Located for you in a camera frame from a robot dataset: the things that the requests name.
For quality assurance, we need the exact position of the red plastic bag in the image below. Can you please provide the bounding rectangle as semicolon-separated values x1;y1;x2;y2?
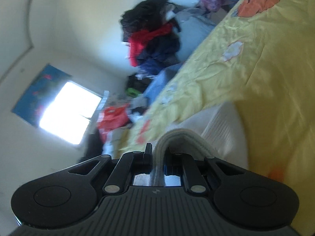
97;104;129;143

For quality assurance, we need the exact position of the light blue knit garment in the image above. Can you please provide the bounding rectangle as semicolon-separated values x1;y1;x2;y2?
143;63;183;106

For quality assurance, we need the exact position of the window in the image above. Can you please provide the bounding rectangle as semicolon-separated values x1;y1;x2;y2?
39;81;101;145

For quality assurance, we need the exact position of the red jacket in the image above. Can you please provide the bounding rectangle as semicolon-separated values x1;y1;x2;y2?
129;23;173;67

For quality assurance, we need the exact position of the white knit sweater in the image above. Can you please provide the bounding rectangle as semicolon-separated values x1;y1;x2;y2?
149;102;249;186

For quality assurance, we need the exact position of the pile of dark clothes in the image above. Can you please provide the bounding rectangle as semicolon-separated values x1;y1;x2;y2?
120;0;181;76

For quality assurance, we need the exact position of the yellow floral bedspread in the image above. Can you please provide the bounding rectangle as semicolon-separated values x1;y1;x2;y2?
119;0;314;235

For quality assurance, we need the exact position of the blue floral window blind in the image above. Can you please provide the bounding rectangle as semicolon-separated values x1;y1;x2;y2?
12;64;71;127

